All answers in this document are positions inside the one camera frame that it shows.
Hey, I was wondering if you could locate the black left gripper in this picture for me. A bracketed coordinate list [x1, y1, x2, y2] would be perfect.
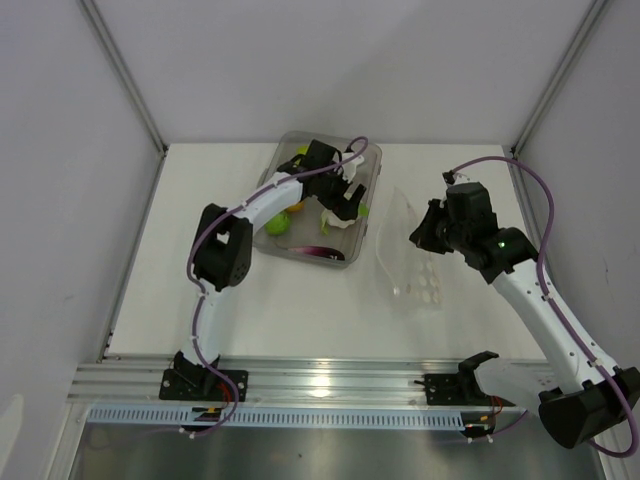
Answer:
[317, 164, 366, 222]

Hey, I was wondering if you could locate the clear dotted zip bag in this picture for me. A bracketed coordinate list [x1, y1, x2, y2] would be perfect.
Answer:
[375, 187, 443, 314]

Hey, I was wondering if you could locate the orange fruit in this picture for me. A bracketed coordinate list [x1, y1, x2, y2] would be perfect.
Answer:
[285, 201, 304, 213]

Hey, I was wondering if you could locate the purple eggplant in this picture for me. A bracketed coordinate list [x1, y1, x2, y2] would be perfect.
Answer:
[288, 245, 345, 261]

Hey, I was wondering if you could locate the green custard apple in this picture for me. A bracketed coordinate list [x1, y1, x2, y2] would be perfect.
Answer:
[264, 211, 291, 236]

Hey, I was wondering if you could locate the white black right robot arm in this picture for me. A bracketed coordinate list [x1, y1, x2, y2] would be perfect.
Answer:
[409, 182, 639, 449]

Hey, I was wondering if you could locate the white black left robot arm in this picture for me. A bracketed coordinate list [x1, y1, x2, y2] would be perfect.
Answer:
[159, 136, 368, 401]

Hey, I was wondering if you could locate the grey plastic food bin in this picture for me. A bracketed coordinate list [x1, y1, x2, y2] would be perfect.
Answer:
[249, 130, 384, 270]

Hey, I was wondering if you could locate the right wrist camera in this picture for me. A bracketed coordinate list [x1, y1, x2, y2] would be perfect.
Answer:
[442, 170, 472, 187]

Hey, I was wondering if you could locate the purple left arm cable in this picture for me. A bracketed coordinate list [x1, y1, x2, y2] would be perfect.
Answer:
[185, 136, 371, 440]

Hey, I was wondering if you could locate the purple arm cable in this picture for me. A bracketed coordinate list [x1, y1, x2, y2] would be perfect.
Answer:
[449, 155, 636, 458]
[185, 136, 371, 440]

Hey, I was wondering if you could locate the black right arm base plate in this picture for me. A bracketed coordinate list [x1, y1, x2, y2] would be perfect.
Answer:
[413, 373, 513, 407]

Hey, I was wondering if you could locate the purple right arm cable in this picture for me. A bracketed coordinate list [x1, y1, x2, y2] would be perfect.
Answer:
[449, 155, 636, 458]

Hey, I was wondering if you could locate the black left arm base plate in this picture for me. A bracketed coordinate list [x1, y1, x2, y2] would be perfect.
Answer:
[159, 369, 249, 402]

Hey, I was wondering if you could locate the right aluminium frame post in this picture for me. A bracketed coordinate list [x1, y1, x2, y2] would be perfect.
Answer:
[509, 0, 614, 158]

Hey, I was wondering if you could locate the aluminium frame post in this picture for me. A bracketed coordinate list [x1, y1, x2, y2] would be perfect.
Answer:
[509, 0, 614, 158]
[76, 0, 168, 156]

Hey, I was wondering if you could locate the aluminium mounting rail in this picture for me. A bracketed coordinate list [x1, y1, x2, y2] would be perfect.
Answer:
[67, 356, 459, 409]

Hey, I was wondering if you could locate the left aluminium frame post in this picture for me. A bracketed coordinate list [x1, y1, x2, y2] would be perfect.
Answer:
[76, 0, 168, 156]

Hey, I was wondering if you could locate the white slotted cable duct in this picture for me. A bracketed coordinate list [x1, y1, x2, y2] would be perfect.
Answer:
[87, 404, 465, 431]

